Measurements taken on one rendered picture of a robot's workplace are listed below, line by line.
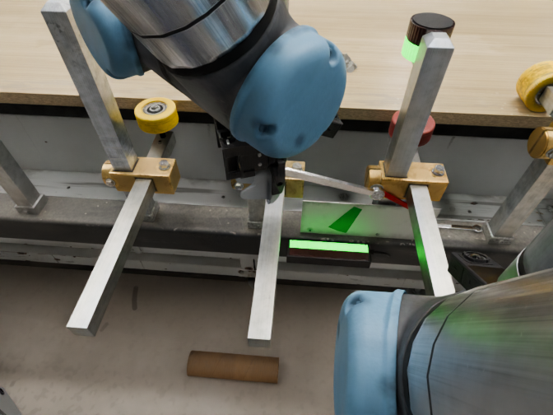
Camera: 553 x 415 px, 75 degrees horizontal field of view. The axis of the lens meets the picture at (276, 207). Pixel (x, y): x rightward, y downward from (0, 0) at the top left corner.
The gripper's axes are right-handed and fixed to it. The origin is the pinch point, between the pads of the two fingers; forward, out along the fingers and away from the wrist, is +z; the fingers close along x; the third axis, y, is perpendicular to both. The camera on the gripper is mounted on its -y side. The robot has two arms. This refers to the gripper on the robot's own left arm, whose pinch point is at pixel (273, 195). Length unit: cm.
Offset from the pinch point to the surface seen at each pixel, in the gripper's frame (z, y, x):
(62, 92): 0, 35, -40
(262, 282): 4.9, 4.8, 11.8
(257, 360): 82, 5, -3
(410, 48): -17.8, -21.9, -6.3
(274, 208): 4.9, -0.5, -1.4
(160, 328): 90, 37, -26
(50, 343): 90, 76, -31
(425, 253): 3.7, -19.8, 14.1
